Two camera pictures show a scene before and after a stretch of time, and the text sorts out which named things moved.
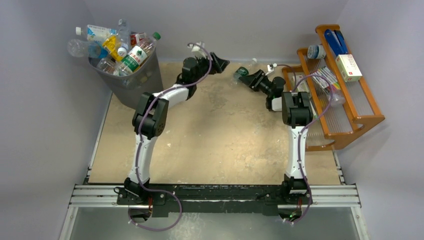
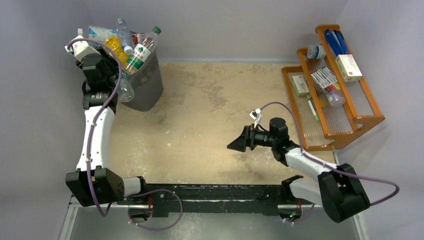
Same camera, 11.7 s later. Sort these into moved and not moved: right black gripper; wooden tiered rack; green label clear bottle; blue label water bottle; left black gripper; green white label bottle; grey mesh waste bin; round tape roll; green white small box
Moved: left black gripper; right black gripper; green label clear bottle
Not moved: grey mesh waste bin; green white label bottle; round tape roll; green white small box; blue label water bottle; wooden tiered rack
